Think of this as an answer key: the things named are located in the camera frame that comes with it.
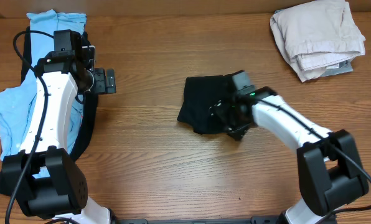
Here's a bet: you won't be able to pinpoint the light blue shirt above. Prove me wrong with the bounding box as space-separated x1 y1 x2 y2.
0 9 87 159

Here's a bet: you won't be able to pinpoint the black garment under pile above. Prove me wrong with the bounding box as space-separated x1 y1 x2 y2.
0 26 99 197

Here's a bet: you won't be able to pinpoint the folded beige trousers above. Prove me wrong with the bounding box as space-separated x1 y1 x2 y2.
270 0 365 82

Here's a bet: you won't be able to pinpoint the black t-shirt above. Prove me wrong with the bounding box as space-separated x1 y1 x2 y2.
177 75 234 134

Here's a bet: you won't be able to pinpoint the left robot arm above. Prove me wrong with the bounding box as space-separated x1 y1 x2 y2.
1 30 118 224

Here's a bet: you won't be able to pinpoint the folded grey garment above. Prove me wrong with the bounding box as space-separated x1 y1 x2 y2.
321 60 353 77

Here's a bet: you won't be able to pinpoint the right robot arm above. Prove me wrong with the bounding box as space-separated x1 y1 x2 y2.
209 71 369 223

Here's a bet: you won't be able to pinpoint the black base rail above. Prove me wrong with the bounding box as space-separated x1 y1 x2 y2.
112 214 288 224

